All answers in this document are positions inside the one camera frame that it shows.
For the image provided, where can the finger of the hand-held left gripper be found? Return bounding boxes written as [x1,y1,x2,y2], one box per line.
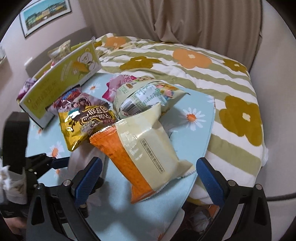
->
[25,152,70,179]
[78,177,105,217]

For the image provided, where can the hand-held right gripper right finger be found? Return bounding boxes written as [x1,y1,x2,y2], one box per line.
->
[196,158,273,241]

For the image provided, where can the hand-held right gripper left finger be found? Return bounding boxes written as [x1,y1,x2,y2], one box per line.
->
[26,157,103,241]

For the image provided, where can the lilac barcode snack packet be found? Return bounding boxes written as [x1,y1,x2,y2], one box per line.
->
[17,77,38,99]

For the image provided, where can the orange and cream snack packet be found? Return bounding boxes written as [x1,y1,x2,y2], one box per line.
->
[89,103,194,205]

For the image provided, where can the green cardboard box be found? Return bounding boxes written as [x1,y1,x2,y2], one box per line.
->
[16,40,102,129]

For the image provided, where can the white orange-sticks snack packet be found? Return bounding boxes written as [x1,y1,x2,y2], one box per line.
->
[47,39,73,62]

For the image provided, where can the light blue daisy tablecloth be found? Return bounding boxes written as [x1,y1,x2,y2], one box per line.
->
[24,72,216,241]

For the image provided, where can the yellow brown snack packet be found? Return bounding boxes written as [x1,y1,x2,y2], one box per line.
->
[57,106,117,153]

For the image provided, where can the white crumpled cloth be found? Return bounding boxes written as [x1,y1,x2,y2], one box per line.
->
[0,165,28,205]

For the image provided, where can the purple cartoon snack packet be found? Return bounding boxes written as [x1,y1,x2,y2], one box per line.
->
[47,85,107,117]

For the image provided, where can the black curved lamp pole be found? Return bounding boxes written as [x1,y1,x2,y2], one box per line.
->
[265,193,296,202]

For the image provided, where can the light pink snack packet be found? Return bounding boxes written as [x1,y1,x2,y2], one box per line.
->
[101,75,139,103]

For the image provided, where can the pale green snack packet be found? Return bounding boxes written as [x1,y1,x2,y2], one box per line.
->
[113,77,190,120]

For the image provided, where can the floral striped blanket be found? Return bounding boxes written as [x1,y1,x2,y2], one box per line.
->
[93,33,269,205]

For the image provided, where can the grey headboard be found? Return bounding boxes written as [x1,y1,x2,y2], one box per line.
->
[6,27,93,78]

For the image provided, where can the beige curtain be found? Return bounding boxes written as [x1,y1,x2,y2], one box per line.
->
[78,0,263,68]

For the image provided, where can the framed wall poster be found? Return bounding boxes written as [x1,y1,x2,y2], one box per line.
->
[19,0,73,38]

